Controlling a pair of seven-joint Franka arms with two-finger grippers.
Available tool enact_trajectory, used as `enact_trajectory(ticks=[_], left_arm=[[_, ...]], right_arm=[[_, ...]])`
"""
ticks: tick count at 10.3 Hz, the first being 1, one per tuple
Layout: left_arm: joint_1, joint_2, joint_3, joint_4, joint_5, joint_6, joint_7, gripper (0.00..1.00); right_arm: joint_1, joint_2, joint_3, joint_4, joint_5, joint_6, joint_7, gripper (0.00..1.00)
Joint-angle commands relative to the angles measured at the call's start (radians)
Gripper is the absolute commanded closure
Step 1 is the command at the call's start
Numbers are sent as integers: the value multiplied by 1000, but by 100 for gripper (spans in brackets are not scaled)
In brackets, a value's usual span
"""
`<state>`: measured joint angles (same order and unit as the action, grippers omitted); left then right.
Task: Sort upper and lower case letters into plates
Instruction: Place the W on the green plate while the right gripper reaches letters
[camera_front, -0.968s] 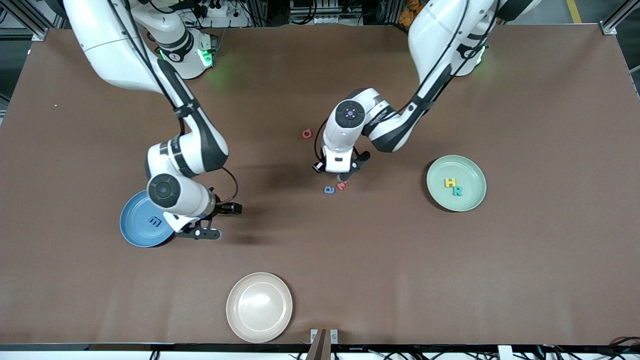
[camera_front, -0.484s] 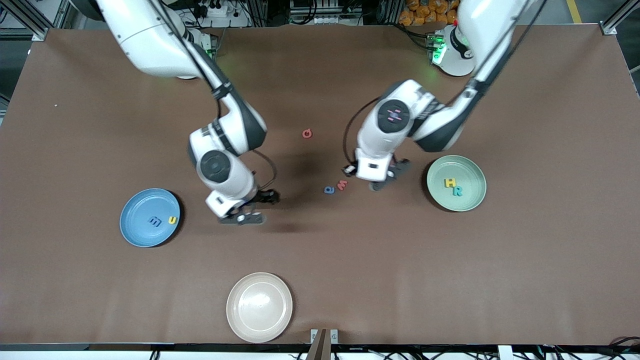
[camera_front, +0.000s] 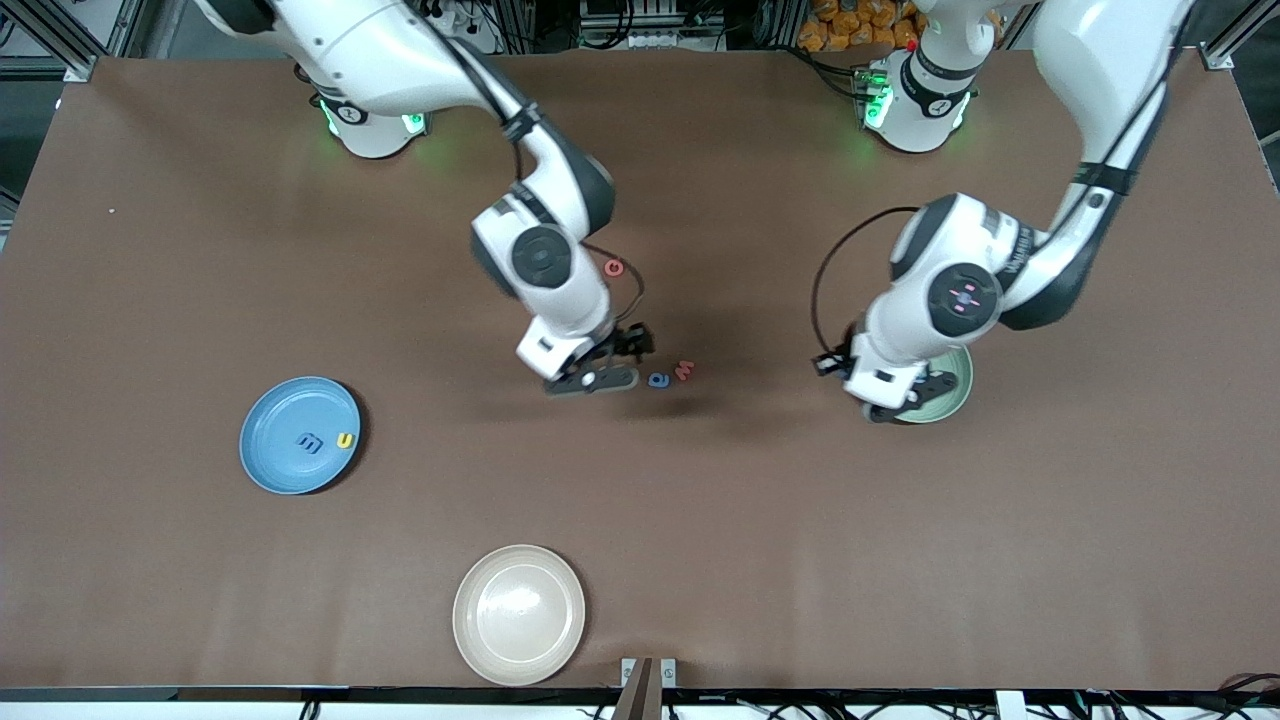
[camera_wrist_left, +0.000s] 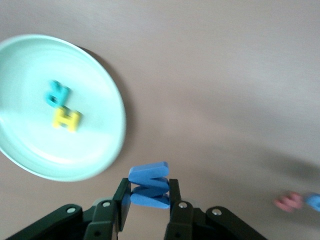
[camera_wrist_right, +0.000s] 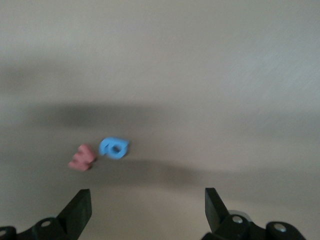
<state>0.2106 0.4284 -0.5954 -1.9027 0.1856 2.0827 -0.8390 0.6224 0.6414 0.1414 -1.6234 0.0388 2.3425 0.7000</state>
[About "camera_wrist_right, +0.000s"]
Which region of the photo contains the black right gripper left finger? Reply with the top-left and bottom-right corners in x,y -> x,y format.
18,189 -> 93,240

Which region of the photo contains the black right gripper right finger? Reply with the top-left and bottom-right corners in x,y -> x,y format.
202,187 -> 251,240

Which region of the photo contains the red foam letter w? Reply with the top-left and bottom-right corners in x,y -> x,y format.
67,143 -> 97,172

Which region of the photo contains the blue foam letter a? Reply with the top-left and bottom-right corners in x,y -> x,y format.
98,135 -> 131,161

